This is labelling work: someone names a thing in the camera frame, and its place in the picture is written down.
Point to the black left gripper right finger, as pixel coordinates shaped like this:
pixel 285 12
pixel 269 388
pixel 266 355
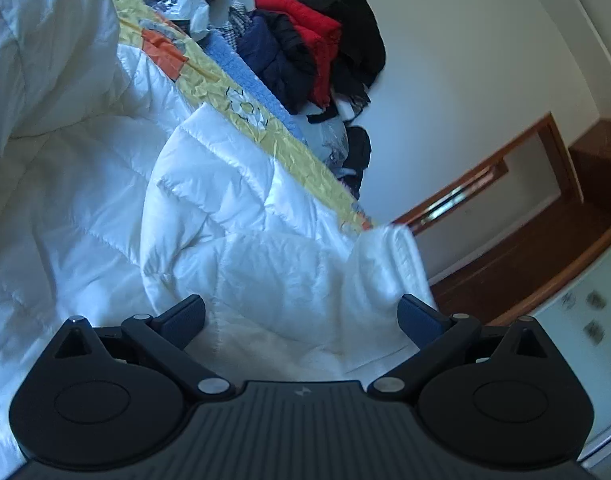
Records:
pixel 440 340

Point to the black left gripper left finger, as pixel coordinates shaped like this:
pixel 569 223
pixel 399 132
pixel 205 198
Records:
pixel 162 341

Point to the white quilted down jacket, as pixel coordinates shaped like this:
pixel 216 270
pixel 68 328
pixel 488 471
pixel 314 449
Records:
pixel 118 197

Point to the dark wooden wardrobe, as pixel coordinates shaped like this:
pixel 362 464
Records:
pixel 537 259

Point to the clear plastic bag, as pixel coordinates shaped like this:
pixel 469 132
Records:
pixel 327 140

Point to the black coat on pile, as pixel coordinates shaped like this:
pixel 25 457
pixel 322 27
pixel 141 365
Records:
pixel 361 52

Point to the light blue blanket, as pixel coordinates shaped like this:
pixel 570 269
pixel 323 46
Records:
pixel 215 46

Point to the navy blue jacket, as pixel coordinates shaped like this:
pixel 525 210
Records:
pixel 277 54

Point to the yellow patterned bed sheet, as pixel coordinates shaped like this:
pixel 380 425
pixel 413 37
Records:
pixel 201 80

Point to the red puffer jacket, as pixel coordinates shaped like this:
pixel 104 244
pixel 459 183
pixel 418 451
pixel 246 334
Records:
pixel 320 34

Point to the houndstooth checked garment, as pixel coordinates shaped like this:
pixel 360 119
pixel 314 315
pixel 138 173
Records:
pixel 236 25

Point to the white printed plastic bag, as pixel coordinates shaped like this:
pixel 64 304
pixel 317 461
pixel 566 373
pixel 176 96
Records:
pixel 192 16

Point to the black bag by wall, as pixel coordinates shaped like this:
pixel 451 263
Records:
pixel 359 155

